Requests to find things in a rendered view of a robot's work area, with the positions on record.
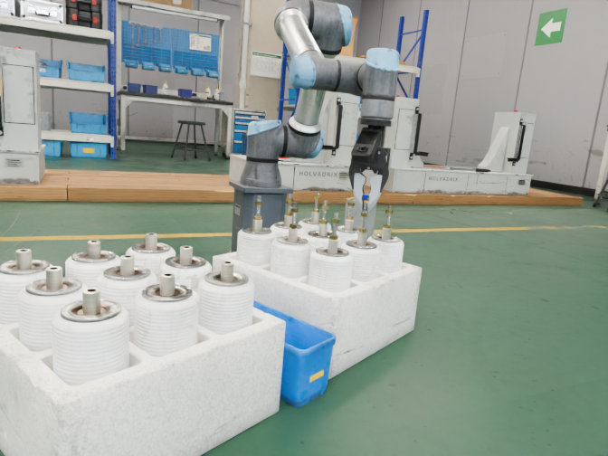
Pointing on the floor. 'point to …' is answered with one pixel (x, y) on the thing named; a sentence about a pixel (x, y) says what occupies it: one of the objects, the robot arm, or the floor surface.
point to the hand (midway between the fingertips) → (365, 205)
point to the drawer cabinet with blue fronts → (240, 118)
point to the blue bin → (303, 358)
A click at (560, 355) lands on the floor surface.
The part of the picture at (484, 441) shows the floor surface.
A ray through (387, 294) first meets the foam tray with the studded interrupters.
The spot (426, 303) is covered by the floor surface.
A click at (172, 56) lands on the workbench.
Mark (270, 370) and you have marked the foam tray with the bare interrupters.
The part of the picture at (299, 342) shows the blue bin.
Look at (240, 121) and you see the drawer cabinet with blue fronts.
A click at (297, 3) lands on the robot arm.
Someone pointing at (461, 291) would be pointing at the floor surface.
